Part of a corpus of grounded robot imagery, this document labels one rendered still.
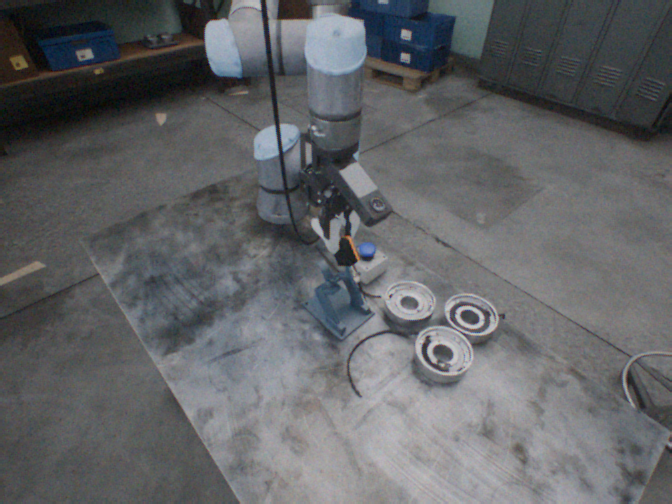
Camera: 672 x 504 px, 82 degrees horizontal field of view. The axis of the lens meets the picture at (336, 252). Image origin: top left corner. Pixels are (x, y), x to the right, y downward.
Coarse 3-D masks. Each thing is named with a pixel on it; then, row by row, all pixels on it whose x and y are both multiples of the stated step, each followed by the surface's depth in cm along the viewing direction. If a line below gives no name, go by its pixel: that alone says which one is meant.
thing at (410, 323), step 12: (396, 288) 85; (408, 288) 85; (420, 288) 85; (384, 300) 83; (396, 300) 83; (408, 300) 85; (420, 300) 83; (432, 300) 82; (408, 312) 80; (432, 312) 79; (396, 324) 82; (408, 324) 79; (420, 324) 79
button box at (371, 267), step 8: (360, 256) 90; (376, 256) 90; (384, 256) 90; (360, 264) 89; (368, 264) 89; (376, 264) 89; (384, 264) 91; (360, 272) 89; (368, 272) 88; (376, 272) 90; (360, 280) 91; (368, 280) 90
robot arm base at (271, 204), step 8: (264, 192) 103; (272, 192) 102; (280, 192) 101; (296, 192) 104; (304, 192) 109; (264, 200) 105; (272, 200) 103; (280, 200) 103; (296, 200) 105; (304, 200) 107; (264, 208) 105; (272, 208) 104; (280, 208) 105; (296, 208) 105; (304, 208) 107; (264, 216) 107; (272, 216) 105; (280, 216) 105; (288, 216) 105; (296, 216) 106; (304, 216) 109
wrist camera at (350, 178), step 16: (336, 160) 58; (352, 160) 59; (336, 176) 58; (352, 176) 58; (368, 176) 59; (352, 192) 56; (368, 192) 57; (368, 208) 56; (384, 208) 57; (368, 224) 57
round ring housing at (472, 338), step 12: (456, 300) 83; (468, 300) 83; (480, 300) 82; (444, 312) 79; (456, 312) 80; (468, 312) 82; (480, 312) 80; (492, 312) 80; (444, 324) 80; (468, 324) 78; (480, 324) 78; (492, 324) 78; (468, 336) 76; (480, 336) 75
